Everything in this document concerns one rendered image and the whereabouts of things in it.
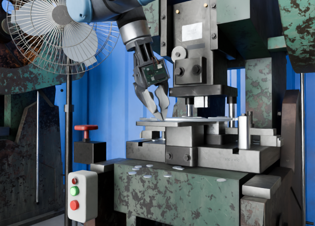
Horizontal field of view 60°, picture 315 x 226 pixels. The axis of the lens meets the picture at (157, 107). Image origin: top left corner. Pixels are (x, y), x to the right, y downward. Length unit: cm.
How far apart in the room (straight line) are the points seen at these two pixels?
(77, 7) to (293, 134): 85
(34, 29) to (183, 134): 102
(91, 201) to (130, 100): 181
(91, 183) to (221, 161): 37
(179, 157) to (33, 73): 142
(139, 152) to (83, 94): 214
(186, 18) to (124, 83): 171
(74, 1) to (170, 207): 56
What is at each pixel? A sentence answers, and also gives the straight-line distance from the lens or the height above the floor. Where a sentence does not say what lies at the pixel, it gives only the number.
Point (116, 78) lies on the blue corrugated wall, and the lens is 270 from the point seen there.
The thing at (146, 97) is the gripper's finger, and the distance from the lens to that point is 71.
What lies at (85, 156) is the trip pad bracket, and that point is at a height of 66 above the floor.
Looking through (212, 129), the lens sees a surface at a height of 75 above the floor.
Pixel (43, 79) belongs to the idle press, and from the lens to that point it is 206.
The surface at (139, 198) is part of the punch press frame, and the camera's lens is 84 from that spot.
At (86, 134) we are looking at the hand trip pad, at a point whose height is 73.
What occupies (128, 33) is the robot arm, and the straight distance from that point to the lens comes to 69.
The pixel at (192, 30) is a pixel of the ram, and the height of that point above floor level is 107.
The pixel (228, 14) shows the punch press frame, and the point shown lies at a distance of 84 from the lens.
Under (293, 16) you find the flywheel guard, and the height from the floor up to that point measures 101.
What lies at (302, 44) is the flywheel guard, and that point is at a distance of 73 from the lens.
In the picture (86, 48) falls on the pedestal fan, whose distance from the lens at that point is 154.
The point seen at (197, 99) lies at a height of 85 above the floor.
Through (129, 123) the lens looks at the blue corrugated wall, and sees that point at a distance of 257.
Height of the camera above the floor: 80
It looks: 1 degrees up
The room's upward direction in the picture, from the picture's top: straight up
